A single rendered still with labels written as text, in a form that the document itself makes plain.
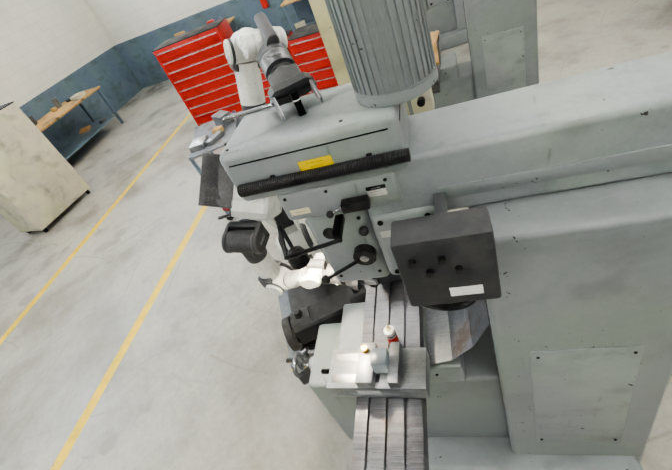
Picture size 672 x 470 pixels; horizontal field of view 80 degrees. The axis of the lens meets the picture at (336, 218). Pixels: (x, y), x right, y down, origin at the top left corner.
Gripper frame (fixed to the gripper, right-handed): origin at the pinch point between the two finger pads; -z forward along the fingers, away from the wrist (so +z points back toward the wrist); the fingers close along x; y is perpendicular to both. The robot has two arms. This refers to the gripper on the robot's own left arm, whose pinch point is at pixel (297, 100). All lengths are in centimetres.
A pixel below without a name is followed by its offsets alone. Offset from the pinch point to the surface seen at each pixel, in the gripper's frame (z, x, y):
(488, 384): -86, -22, -91
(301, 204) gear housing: -18.8, 11.0, -16.5
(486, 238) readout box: -54, -18, 7
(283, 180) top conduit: -16.6, 12.3, -4.6
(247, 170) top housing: -8.7, 19.5, -5.4
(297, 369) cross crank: -45, 49, -120
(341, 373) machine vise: -59, 25, -70
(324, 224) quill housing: -23.4, 7.7, -25.5
